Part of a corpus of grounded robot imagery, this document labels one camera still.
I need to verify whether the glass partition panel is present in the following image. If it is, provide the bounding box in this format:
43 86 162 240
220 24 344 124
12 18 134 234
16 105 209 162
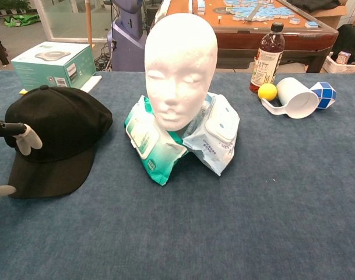
34 0 114 43

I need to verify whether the blue purple machine base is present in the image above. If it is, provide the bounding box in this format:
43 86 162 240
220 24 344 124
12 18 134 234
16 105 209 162
107 0 150 72

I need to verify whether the dark drink bottle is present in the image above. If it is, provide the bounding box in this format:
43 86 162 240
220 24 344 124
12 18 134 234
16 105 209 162
249 22 286 95

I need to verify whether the green wet wipes pack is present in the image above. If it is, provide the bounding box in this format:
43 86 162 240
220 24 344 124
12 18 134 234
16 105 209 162
124 95 189 187

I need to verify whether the green bag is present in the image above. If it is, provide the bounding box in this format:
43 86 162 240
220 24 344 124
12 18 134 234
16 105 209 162
3 14 41 29

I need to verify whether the white foam mannequin head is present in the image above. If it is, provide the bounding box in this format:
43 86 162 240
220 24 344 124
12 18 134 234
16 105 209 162
144 13 219 132

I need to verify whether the blue white snake cube puzzle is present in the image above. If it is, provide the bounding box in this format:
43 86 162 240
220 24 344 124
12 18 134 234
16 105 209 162
308 82 337 110

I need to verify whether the blue felt table cover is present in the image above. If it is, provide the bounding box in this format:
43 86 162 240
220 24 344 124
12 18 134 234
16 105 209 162
0 69 355 280

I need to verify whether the wooden pole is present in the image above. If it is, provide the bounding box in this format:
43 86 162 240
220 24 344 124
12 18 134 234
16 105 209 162
85 0 93 49

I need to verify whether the light blue wet wipes pack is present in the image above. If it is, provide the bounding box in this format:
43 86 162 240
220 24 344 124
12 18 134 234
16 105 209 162
182 92 241 176

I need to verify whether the brown mahjong table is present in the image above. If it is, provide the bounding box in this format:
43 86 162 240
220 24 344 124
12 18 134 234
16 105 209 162
155 0 339 74

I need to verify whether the black cloth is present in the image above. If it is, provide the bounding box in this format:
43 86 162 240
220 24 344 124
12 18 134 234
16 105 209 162
287 0 341 13

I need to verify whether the yellow flat board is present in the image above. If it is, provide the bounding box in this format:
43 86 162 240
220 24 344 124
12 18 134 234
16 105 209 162
19 75 103 96

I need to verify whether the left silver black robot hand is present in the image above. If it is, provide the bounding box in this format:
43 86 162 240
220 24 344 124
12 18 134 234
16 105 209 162
0 117 43 198

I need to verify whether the teal speaker product box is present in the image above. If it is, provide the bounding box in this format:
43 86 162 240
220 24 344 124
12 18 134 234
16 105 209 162
10 41 97 92

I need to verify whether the white plastic basket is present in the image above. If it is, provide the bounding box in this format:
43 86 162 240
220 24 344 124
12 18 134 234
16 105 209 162
322 51 355 74

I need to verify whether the black cable bundle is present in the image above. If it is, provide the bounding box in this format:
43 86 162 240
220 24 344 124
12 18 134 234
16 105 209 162
94 43 113 72

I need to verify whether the white plastic mug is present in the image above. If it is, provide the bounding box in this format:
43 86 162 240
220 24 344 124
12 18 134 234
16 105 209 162
261 76 320 120

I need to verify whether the black baseball cap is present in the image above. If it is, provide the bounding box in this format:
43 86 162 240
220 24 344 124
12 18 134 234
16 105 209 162
4 85 114 200

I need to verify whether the brown cardboard box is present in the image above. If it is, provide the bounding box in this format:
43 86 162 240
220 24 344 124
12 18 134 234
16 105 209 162
311 4 349 30

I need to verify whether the yellow ball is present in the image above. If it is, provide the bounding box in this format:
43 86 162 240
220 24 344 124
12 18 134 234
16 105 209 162
257 83 278 102

